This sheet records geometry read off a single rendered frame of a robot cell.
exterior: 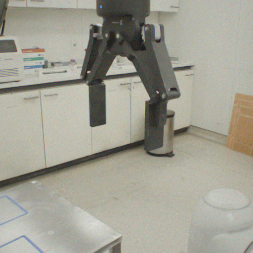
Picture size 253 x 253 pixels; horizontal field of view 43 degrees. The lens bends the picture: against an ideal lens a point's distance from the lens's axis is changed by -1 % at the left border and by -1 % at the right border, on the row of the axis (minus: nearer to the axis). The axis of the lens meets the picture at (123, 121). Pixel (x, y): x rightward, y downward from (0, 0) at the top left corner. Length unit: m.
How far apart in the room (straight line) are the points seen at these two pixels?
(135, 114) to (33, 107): 1.19
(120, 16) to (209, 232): 0.52
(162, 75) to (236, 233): 0.46
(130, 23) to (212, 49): 3.51
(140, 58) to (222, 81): 3.46
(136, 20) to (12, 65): 2.34
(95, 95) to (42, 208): 0.57
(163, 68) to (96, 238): 0.58
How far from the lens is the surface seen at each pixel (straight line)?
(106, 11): 0.44
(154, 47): 0.41
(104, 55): 0.49
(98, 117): 0.54
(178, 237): 2.29
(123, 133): 3.48
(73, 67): 3.29
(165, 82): 0.40
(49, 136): 2.98
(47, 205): 1.05
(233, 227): 0.76
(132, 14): 0.43
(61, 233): 0.92
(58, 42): 3.61
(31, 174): 3.10
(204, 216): 0.78
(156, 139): 0.44
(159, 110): 0.42
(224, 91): 3.88
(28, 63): 3.23
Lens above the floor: 1.36
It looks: 17 degrees down
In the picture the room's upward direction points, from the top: straight up
